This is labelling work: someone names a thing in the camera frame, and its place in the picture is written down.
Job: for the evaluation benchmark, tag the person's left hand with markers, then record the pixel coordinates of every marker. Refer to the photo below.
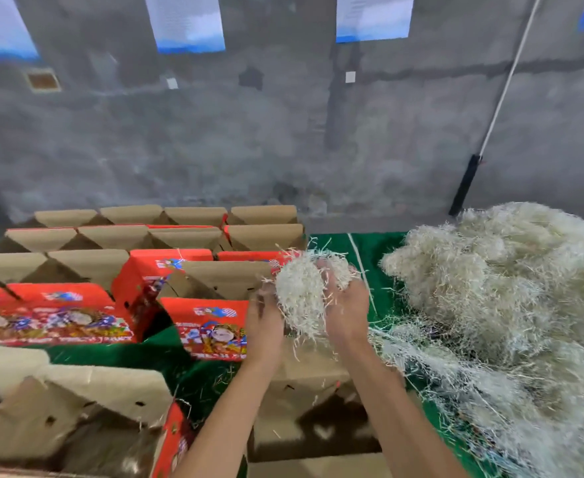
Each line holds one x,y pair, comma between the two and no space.
265,331

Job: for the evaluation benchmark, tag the person's right hand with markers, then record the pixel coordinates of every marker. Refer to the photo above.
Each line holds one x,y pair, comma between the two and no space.
347,315

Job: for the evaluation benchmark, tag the red printed cardboard box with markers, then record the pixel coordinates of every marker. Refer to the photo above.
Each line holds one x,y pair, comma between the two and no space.
3,368
292,388
103,393

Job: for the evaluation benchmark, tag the group of red fruit boxes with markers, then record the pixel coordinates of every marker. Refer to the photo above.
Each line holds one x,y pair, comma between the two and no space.
123,264

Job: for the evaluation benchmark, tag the pile of shredded paper filler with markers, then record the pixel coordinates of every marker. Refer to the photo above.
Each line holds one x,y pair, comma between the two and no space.
511,303

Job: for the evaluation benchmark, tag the person's right forearm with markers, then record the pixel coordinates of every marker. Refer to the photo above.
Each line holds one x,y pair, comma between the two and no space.
401,423

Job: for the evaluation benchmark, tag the person's left forearm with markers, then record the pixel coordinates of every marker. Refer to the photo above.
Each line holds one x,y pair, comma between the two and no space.
232,423

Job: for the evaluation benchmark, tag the white pole with black grip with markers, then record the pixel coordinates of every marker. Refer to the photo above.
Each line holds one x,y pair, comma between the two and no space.
463,184

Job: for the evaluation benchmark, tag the yellow framed wall plate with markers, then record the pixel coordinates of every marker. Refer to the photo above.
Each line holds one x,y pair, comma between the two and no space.
43,80

